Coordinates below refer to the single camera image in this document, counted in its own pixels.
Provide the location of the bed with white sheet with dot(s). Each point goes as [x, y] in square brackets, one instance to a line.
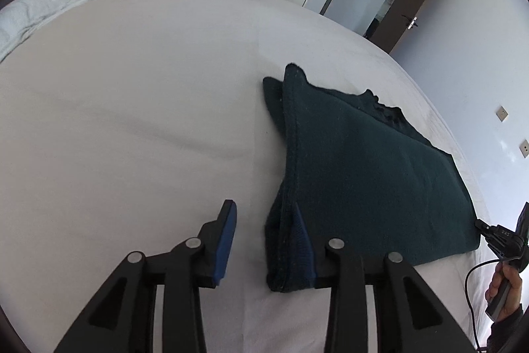
[124, 129]

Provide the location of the person's right hand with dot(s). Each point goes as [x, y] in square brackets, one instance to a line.
[515, 287]

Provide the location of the beige wall socket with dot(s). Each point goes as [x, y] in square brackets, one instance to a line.
[502, 113]
[524, 149]

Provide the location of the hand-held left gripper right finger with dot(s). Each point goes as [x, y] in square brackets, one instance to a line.
[303, 253]

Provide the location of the dark green knit sweater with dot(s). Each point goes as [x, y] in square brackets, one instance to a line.
[372, 191]

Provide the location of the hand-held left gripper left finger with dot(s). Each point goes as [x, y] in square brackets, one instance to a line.
[225, 245]

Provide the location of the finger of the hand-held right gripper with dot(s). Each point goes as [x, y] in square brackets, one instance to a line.
[487, 232]

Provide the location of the person's right forearm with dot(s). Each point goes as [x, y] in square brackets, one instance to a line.
[510, 334]

